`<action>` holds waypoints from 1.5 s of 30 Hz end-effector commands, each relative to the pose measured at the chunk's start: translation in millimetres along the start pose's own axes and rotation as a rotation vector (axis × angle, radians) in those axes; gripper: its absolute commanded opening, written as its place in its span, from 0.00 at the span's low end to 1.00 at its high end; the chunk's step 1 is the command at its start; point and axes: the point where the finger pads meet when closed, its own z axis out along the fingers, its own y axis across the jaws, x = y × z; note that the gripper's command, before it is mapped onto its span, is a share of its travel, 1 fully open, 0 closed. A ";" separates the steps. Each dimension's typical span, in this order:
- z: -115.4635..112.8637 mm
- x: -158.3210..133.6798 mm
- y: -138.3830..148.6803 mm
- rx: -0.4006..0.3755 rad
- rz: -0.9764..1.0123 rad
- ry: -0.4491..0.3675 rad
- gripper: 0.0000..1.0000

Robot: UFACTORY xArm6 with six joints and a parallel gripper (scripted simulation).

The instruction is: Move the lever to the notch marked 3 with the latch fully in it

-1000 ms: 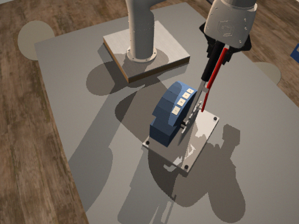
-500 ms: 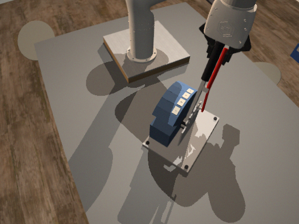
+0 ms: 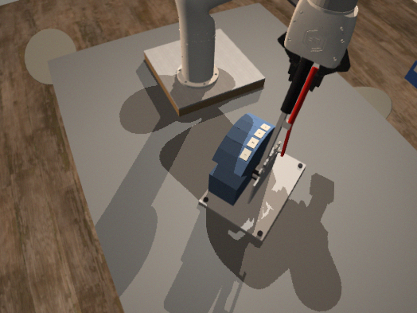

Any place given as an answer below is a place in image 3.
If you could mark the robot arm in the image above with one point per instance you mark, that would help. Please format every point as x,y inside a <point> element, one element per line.
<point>198,34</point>

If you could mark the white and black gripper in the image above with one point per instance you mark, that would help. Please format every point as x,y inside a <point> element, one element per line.
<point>319,37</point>

